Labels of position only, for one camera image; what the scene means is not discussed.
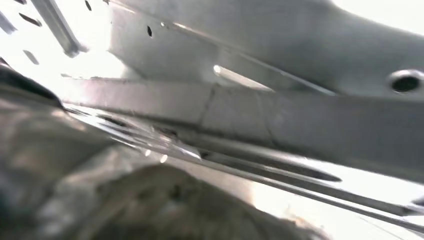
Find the stamped grey metal panel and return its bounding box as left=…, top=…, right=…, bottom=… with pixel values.
left=105, top=0, right=424, bottom=100

